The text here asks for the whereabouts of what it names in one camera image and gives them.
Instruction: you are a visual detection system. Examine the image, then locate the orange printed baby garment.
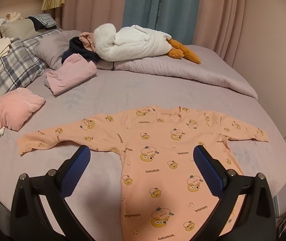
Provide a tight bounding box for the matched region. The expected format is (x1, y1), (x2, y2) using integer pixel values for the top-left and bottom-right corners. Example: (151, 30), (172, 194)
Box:
(17, 106), (268, 240)

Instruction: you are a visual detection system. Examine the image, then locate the folded salmon fleece garment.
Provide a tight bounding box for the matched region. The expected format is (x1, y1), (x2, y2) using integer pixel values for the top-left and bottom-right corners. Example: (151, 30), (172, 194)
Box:
(0, 88), (46, 131)

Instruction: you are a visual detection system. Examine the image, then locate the mauve folded duvet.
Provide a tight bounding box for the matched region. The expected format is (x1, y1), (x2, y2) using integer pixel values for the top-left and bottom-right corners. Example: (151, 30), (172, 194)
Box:
(97, 45), (258, 99)

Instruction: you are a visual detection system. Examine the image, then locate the folded pink ribbed garment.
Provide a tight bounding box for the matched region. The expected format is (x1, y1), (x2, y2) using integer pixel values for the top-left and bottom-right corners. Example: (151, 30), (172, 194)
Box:
(44, 54), (97, 96)

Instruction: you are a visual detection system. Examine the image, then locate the grey plain pillow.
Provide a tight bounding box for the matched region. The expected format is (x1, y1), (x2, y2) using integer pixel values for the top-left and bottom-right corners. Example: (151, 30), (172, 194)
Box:
(35, 30), (81, 70)

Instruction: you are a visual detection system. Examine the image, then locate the dark navy garment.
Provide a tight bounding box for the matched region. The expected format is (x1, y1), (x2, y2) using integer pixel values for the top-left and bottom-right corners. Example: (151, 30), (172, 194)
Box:
(61, 37), (100, 64)

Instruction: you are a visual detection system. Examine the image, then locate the beige pillow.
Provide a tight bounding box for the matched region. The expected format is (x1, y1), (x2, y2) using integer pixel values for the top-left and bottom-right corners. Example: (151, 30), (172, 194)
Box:
(0, 18), (40, 40)

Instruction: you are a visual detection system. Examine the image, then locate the white goose plush toy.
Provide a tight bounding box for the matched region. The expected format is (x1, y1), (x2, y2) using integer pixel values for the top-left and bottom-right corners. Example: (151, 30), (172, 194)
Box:
(93, 23), (201, 64)

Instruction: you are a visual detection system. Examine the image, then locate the striped folded cloth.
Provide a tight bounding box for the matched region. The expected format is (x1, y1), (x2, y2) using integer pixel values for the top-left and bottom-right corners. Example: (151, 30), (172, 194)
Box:
(28, 13), (57, 31)

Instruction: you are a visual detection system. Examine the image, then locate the pink curtain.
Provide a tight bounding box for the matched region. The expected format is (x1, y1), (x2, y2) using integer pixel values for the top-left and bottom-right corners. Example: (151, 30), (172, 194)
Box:
(62, 0), (245, 65)

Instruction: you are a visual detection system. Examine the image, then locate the teal curtain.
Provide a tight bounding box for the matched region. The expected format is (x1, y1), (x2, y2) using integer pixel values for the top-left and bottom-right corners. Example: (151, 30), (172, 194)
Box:
(122, 0), (199, 45)

